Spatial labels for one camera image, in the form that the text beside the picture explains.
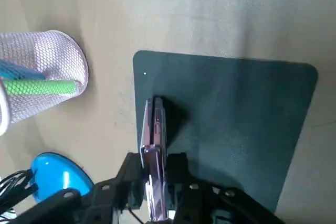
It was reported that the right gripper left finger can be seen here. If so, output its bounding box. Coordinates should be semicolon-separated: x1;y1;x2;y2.
10;152;144;224

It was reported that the purple smartphone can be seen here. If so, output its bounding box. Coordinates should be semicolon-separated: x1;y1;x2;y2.
140;96;169;222

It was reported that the black lamp cord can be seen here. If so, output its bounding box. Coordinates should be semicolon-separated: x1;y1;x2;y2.
0;169;39;218

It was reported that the green pen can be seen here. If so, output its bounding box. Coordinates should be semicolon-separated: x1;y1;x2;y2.
2;79;77;97

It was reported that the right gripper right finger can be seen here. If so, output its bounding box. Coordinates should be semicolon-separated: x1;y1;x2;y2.
165;152;287;224

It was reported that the black mouse pad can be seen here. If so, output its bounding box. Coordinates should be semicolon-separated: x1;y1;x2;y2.
132;49;319;215

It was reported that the blue desk lamp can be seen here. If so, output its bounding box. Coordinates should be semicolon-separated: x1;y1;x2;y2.
28;151;96;204

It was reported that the blue pen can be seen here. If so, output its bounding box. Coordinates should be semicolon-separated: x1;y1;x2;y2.
0;59;47;81

